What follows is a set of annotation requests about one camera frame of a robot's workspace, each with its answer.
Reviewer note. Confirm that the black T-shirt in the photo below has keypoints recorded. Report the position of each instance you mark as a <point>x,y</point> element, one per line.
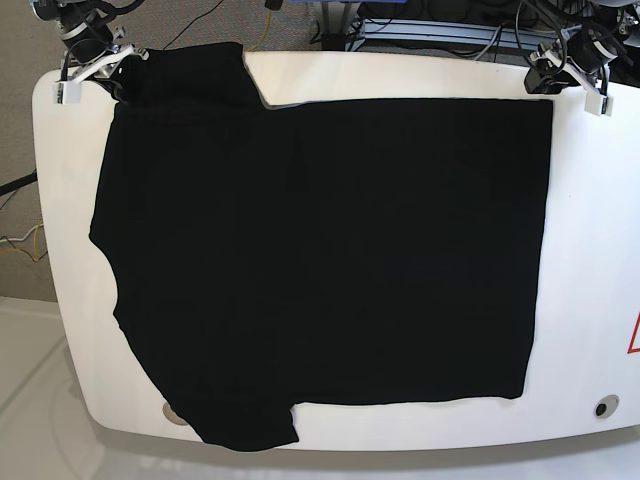
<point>355,252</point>

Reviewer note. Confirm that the round table grommet right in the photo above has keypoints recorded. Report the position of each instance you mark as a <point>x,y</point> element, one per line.
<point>606,406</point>

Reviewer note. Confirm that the round table grommet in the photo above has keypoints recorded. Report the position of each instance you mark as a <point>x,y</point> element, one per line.
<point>172,416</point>
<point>606,406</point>

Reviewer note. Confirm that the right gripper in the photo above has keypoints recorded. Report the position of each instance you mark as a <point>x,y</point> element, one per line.
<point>93,53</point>

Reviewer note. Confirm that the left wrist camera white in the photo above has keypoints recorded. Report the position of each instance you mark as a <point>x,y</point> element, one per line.
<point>598,104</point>

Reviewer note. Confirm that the aluminium frame rail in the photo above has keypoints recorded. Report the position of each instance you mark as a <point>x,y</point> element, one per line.
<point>453,33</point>

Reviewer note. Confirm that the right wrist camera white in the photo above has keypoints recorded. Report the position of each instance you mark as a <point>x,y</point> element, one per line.
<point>67,93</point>

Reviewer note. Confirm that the round table grommet left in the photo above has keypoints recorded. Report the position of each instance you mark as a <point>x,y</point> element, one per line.
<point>172,416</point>

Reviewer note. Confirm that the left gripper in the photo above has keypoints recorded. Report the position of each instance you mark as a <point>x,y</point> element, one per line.
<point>582,60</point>

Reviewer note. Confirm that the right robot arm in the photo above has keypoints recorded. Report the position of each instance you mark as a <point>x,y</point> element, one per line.
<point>71,13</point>

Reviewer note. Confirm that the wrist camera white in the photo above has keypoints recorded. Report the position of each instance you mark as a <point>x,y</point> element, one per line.
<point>67,93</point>
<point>598,104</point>

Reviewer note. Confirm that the red triangle warning sticker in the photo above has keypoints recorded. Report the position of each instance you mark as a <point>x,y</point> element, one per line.
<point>634,342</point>

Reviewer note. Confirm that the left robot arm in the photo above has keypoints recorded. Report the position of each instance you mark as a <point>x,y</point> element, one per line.
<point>613,18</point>

